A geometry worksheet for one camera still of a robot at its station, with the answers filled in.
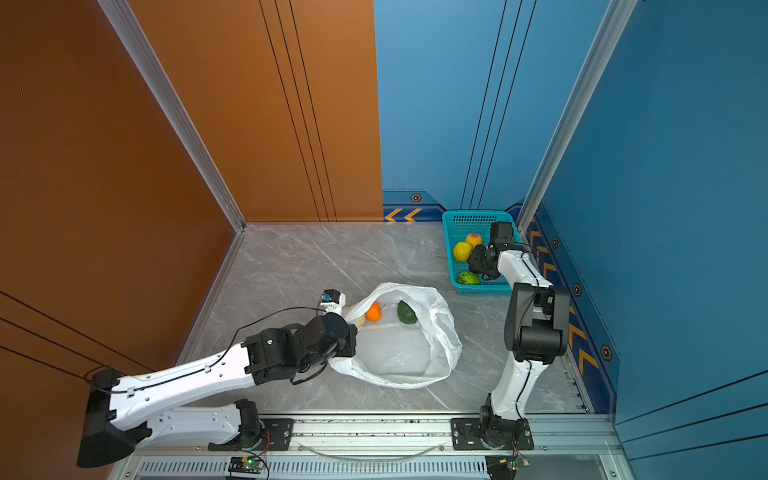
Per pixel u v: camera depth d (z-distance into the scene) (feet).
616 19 2.29
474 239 3.57
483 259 2.85
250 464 2.32
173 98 2.78
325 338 1.70
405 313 2.93
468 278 3.16
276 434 2.42
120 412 1.31
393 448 2.38
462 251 3.45
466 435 2.38
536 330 1.67
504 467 2.28
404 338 2.95
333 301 2.10
